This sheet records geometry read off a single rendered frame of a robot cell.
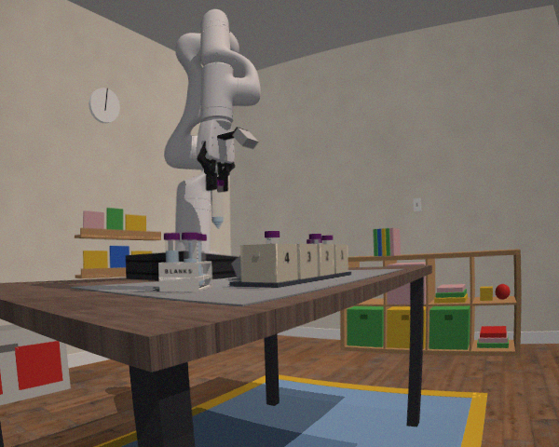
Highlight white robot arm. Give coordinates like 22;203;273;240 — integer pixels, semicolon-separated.
164;9;261;255

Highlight white tube rack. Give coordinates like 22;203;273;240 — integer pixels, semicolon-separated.
158;261;212;292

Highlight beige bucket adapter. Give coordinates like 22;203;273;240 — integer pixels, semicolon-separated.
240;244;298;283
317;244;334;277
297;244;318;279
334;244;348;274

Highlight grey flat mat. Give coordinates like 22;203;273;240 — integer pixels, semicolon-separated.
70;270;371;306

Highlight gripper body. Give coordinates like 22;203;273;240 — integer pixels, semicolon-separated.
197;118;235;166

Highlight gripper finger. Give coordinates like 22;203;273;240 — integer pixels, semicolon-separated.
197;141;217;191
217;162;235;192

